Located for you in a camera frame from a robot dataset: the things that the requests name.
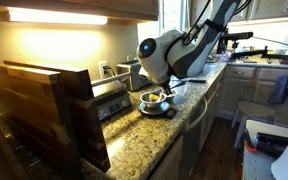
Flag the light wooden cutting board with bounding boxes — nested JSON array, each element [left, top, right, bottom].
[[0, 64, 81, 180]]

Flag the stainless steel toaster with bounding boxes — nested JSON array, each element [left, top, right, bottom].
[[117, 60, 150, 91]]

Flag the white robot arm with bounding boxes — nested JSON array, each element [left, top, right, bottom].
[[137, 0, 252, 94]]

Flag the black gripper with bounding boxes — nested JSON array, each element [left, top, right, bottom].
[[161, 81, 172, 95]]

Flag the empty silver bowl on scale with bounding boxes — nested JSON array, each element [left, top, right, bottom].
[[140, 92, 166, 108]]

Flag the blue hanging towel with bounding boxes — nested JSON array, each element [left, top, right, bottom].
[[268, 75, 288, 105]]

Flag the black kitchen scale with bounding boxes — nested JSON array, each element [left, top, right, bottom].
[[138, 102, 176, 118]]

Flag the white wall outlet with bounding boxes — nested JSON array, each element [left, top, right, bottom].
[[98, 61, 107, 79]]

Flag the white round stool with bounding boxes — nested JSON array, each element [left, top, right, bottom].
[[231, 101, 277, 147]]

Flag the dark wooden cutting board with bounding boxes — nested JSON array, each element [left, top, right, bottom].
[[4, 60, 111, 172]]

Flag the stainless dishwasher handle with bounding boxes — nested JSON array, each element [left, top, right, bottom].
[[185, 98, 208, 133]]

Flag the silver bowl with yellow contents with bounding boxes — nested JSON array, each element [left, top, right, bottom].
[[163, 90, 177, 100]]

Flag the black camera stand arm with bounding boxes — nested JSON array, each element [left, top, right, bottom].
[[216, 27, 288, 64]]

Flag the yellow powder contents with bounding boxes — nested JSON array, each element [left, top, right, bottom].
[[149, 94, 158, 102]]

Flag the under-cabinet light strip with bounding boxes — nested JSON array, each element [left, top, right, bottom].
[[8, 7, 108, 25]]

